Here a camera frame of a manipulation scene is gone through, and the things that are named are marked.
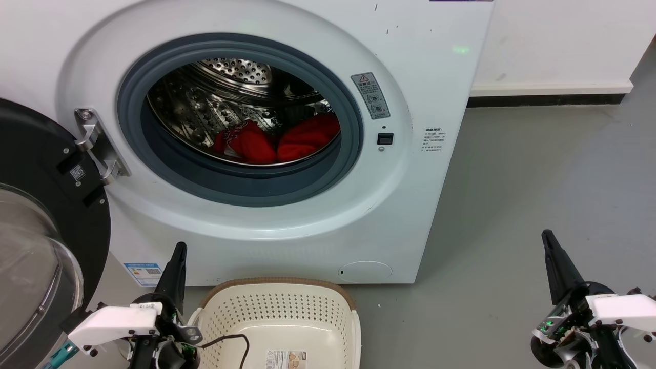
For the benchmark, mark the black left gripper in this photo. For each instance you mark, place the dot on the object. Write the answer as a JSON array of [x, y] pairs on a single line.
[[169, 348]]

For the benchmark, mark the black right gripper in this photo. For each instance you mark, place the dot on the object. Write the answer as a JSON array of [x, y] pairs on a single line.
[[569, 333]]

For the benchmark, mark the red garment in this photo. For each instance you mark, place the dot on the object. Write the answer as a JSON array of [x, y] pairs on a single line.
[[307, 138]]

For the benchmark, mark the cream plastic laundry basket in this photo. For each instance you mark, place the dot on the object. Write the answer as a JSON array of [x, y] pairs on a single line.
[[287, 312]]

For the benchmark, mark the black washer door with glass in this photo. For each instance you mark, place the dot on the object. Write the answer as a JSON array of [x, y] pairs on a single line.
[[51, 154]]

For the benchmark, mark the stainless steel washing machine drum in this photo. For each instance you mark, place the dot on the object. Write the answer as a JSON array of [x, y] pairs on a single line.
[[205, 102]]

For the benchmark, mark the blue energy label sticker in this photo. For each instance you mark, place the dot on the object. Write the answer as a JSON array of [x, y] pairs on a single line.
[[144, 274]]

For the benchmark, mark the grey rubber door gasket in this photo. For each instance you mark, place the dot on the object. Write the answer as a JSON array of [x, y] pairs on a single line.
[[230, 187]]

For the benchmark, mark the white QR code sticker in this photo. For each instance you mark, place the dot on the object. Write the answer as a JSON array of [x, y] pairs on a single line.
[[78, 172]]

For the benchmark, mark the metal door hinge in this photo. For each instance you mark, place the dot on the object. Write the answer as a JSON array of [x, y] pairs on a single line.
[[100, 146]]

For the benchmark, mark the white front-load washing machine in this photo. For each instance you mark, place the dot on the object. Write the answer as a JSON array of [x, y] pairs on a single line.
[[410, 205]]

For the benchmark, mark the white and black baseboard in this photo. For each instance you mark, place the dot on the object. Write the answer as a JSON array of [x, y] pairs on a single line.
[[548, 95]]

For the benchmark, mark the small text sticker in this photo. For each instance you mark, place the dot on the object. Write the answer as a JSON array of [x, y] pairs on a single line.
[[434, 140]]

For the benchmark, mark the round white filter cover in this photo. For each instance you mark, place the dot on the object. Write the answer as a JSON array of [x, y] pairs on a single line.
[[366, 271]]

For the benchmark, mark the black door latch socket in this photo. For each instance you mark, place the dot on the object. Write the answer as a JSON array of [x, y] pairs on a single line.
[[385, 139]]

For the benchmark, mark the grey warning label sticker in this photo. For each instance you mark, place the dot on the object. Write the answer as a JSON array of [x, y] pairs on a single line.
[[370, 96]]

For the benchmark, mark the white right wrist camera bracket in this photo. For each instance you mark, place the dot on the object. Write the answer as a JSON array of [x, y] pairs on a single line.
[[625, 309]]

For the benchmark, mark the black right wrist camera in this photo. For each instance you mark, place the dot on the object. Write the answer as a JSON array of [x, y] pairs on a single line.
[[635, 292]]

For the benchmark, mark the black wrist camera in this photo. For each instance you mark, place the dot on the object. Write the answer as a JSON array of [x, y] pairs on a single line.
[[82, 316], [635, 292]]

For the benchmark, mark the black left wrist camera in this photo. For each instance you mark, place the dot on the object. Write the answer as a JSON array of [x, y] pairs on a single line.
[[82, 316]]

